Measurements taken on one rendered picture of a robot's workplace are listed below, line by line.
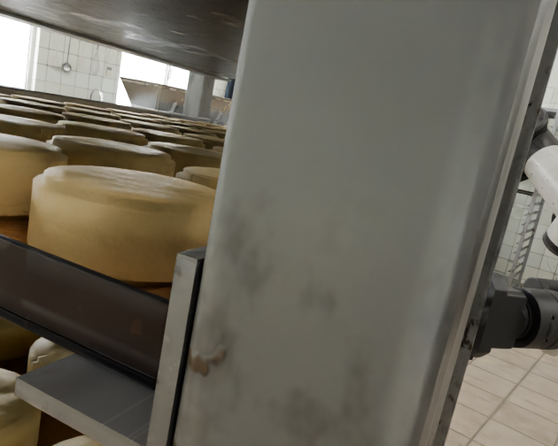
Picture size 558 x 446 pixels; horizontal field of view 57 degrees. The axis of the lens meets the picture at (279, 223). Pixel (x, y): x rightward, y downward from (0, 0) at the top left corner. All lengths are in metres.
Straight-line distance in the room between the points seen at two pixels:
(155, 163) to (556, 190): 1.01
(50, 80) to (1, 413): 5.43
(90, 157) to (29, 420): 0.09
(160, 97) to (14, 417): 2.21
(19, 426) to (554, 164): 1.10
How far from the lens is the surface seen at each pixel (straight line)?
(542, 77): 0.67
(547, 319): 0.82
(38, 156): 0.17
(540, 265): 5.96
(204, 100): 0.81
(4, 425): 0.20
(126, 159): 0.20
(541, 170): 1.19
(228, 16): 0.28
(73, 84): 5.73
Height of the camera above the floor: 1.26
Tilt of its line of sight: 11 degrees down
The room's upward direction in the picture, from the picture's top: 11 degrees clockwise
